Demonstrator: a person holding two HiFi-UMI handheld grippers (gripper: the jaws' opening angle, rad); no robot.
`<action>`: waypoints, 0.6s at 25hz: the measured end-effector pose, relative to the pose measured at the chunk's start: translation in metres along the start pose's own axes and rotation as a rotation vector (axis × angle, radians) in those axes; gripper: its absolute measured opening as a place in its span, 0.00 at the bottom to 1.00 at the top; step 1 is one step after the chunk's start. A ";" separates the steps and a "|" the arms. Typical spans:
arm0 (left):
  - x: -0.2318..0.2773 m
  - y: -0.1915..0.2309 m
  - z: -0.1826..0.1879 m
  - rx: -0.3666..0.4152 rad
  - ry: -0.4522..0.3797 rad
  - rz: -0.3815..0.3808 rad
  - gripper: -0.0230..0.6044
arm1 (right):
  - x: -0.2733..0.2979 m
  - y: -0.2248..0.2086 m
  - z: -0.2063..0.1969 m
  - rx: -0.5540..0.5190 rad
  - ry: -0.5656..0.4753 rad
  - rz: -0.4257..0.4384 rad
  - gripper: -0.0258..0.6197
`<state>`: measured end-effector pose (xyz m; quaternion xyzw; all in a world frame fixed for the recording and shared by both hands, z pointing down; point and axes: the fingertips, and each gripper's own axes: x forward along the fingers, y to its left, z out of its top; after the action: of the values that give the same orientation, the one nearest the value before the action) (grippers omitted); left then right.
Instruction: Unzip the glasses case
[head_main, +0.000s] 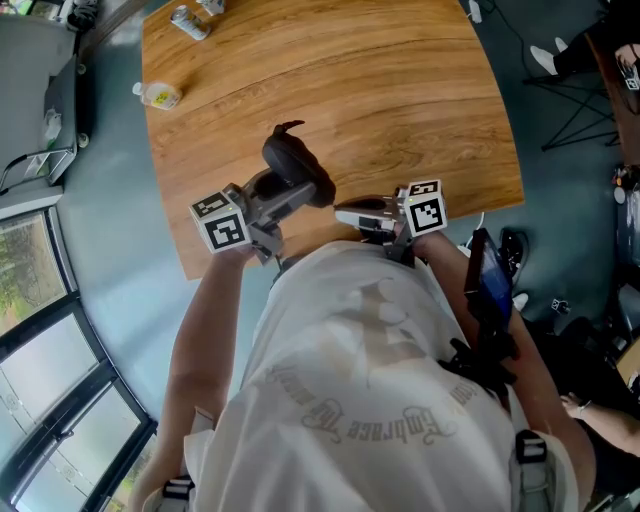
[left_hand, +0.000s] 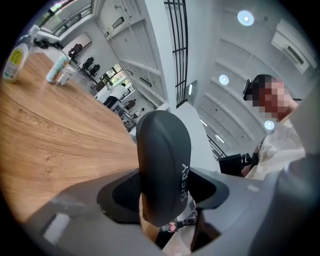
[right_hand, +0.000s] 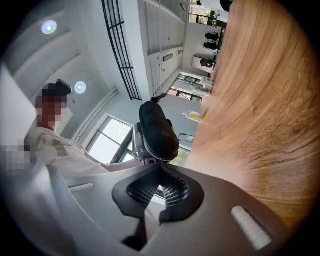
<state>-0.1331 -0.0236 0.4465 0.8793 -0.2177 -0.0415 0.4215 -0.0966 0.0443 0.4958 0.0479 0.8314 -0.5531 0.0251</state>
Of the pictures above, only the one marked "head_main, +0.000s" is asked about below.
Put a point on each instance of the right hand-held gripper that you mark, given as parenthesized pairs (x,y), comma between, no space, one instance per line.
(425,210)

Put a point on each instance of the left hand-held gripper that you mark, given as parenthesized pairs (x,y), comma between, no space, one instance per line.
(222,225)

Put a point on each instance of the dark brown zipper pouch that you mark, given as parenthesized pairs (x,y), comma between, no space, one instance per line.
(295,155)

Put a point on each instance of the person's right forearm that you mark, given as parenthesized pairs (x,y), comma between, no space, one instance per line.
(540,380)

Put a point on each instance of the person's left forearm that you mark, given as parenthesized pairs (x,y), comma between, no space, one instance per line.
(200,340)

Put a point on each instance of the clear bottle with yellow label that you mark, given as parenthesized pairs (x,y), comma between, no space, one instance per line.
(160,96)

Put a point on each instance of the person's white printed t-shirt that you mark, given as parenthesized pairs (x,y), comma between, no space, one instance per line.
(350,375)

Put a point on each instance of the white power adapter block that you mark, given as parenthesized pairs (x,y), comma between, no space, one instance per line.
(520,301)

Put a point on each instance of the pale green drink can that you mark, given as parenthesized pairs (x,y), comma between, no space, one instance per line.
(190,22)

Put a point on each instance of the grey platform trolley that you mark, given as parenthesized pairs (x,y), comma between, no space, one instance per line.
(62,100)

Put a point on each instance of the clear plastic bag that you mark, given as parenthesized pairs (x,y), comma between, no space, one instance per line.
(51,127)

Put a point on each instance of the white power strip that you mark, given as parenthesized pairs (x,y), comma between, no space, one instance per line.
(475,11)

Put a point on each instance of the plastic wrapped grey equipment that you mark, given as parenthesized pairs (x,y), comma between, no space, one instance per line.
(629,215)

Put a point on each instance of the brown wooden side table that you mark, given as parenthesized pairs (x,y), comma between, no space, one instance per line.
(625,125)

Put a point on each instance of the black framed window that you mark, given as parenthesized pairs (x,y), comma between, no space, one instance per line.
(45,360)

